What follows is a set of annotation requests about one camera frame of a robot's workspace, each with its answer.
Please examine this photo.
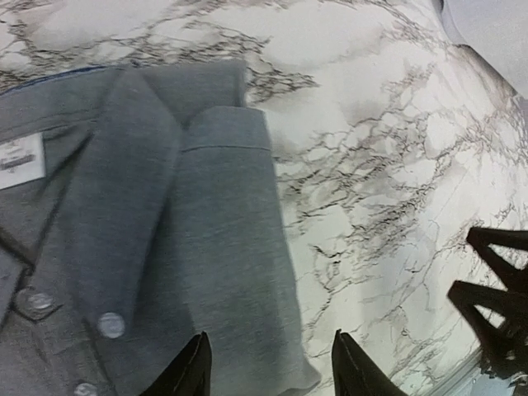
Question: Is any aluminium front frame rail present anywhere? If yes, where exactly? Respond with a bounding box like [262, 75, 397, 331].
[425, 348, 527, 396]

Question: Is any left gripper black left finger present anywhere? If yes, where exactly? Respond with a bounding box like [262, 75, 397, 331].
[140, 332, 212, 396]

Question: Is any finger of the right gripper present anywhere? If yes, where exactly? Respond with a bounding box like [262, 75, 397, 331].
[465, 225, 528, 290]
[448, 280, 527, 363]

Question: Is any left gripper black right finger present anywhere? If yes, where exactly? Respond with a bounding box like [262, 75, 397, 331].
[332, 329, 407, 396]

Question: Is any grey long sleeve shirt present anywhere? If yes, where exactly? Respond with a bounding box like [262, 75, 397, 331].
[1, 60, 320, 395]

